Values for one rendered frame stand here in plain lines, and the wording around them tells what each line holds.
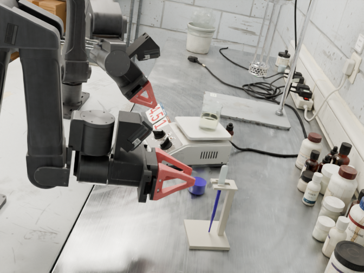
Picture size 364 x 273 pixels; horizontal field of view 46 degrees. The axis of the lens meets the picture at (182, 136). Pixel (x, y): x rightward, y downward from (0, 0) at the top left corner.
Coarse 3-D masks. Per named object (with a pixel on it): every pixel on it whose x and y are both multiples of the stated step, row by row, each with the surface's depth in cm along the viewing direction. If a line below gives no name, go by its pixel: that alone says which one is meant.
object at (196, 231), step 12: (216, 180) 81; (228, 180) 82; (228, 192) 81; (228, 204) 82; (228, 216) 84; (192, 228) 86; (204, 228) 87; (216, 228) 87; (192, 240) 83; (204, 240) 83; (216, 240) 84
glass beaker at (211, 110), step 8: (208, 104) 110; (216, 104) 110; (208, 112) 106; (216, 112) 106; (200, 120) 108; (208, 120) 107; (216, 120) 107; (200, 128) 109; (208, 128) 108; (216, 128) 109
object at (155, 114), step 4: (152, 108) 134; (156, 108) 132; (160, 108) 131; (148, 112) 133; (152, 112) 132; (156, 112) 131; (160, 112) 129; (152, 116) 130; (156, 116) 129; (160, 116) 127; (152, 120) 128; (156, 120) 127
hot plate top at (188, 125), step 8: (176, 120) 112; (184, 120) 113; (192, 120) 114; (184, 128) 108; (192, 128) 109; (224, 128) 113; (192, 136) 105; (200, 136) 106; (208, 136) 107; (216, 136) 107; (224, 136) 108
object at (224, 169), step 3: (225, 165) 79; (222, 168) 79; (225, 168) 78; (228, 168) 79; (222, 171) 79; (225, 171) 79; (222, 174) 79; (225, 174) 79; (219, 177) 80; (222, 177) 79; (225, 177) 79; (219, 180) 80; (222, 180) 80; (219, 183) 80; (222, 183) 80
